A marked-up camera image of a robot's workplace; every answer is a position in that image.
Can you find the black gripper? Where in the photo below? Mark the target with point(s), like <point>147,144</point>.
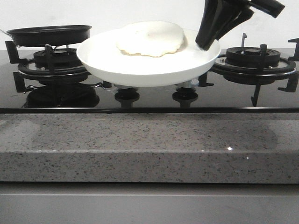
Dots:
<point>218,17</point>

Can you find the fried egg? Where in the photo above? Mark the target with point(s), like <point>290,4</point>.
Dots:
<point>150,38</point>

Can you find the white round plate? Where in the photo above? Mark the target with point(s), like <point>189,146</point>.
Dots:
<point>103,59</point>

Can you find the black frying pan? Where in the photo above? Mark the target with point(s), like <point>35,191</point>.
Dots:
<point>51,35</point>

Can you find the right black burner with grate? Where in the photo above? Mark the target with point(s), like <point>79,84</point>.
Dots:
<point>258,66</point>

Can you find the black burner with grate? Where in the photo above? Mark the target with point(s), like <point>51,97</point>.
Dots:
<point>258,66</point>
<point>57,70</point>

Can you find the right silver stove knob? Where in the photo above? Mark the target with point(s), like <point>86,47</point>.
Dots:
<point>188,85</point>

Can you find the silver stove knob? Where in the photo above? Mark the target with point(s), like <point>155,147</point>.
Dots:
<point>125,88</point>
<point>188,85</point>

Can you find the left silver stove knob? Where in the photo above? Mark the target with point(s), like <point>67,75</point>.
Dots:
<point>125,88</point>

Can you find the left black burner with grate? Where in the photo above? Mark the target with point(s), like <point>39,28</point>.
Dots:
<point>57,70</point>

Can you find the black glass gas cooktop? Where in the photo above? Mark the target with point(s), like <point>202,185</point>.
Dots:
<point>214,94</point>

